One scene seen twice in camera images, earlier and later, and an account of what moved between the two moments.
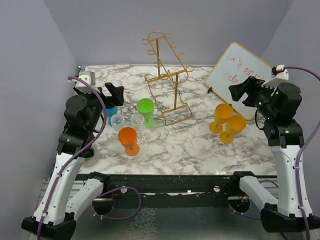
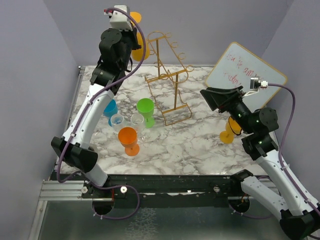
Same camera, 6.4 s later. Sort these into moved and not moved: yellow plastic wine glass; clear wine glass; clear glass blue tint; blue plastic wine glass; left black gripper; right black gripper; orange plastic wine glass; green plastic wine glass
Moved: yellow plastic wine glass; left black gripper; right black gripper
Not moved: blue plastic wine glass; clear glass blue tint; orange plastic wine glass; clear wine glass; green plastic wine glass
